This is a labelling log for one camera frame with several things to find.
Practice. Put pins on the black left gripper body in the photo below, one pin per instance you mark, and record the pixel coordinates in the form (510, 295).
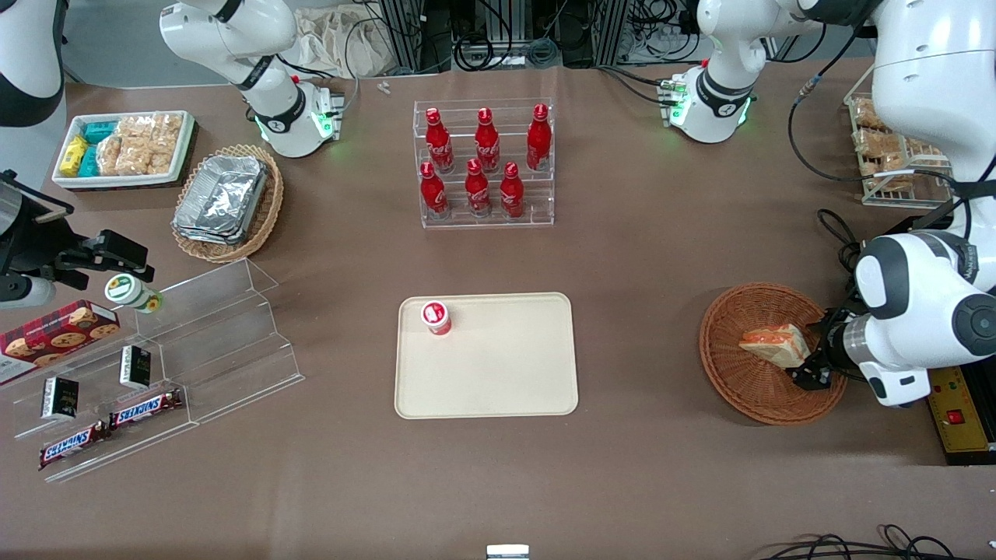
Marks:
(825, 340)

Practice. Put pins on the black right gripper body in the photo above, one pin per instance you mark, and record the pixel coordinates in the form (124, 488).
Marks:
(35, 241)

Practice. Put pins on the triangle sandwich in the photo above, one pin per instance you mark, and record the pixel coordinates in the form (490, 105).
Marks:
(774, 346)

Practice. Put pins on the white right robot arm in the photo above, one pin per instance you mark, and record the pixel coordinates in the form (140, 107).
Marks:
(272, 101)

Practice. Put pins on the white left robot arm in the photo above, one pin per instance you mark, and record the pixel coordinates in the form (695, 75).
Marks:
(918, 78)

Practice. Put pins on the round brown wicker basket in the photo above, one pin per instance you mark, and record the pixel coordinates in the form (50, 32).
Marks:
(747, 393)

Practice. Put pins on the silver foil tray stack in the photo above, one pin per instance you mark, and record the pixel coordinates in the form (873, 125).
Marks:
(222, 198)

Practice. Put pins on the white rectangular snack tray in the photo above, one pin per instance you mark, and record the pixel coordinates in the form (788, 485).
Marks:
(187, 138)

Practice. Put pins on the oval light wicker basket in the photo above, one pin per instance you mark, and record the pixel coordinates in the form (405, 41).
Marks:
(270, 210)

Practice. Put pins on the beige plastic tray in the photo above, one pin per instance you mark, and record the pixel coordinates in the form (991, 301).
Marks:
(498, 365)

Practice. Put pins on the green lidded white cup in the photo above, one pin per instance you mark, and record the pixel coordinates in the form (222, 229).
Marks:
(124, 289)

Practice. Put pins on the red cookie box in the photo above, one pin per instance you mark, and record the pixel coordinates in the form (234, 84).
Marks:
(47, 334)

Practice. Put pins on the teal snack packet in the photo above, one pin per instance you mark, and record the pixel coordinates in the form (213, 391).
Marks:
(99, 131)
(90, 162)

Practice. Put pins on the clear rice cracker pack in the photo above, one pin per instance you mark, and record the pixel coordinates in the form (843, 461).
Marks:
(110, 155)
(161, 158)
(134, 157)
(167, 126)
(134, 127)

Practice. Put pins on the yellow snack packet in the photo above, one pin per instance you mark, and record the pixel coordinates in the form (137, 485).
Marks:
(74, 155)

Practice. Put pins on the small black box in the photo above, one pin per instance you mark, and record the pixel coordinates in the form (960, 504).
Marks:
(60, 398)
(135, 367)

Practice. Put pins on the clear acrylic step shelf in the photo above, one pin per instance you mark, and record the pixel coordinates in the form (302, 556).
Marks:
(233, 342)

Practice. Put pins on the Snickers chocolate bar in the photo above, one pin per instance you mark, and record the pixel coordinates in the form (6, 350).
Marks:
(146, 408)
(74, 445)

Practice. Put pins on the yellow emergency stop control box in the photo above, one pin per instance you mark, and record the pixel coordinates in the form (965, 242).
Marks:
(961, 428)

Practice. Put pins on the wrapped bread pack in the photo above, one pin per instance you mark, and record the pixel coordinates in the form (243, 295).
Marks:
(896, 175)
(879, 146)
(867, 114)

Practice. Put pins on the clear acrylic bottle rack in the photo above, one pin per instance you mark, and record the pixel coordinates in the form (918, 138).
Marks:
(538, 221)

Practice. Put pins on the white cloth bag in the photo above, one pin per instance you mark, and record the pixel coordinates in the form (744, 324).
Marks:
(342, 43)

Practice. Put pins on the red cola bottle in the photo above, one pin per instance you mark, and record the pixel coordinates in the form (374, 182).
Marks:
(511, 193)
(538, 140)
(433, 193)
(477, 190)
(487, 144)
(438, 144)

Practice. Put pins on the red lidded cup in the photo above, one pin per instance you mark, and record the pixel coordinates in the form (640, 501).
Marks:
(437, 317)

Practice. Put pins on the white box edge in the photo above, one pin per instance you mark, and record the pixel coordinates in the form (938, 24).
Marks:
(507, 552)

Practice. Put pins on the metal equipment rack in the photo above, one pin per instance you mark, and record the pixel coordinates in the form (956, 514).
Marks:
(436, 31)

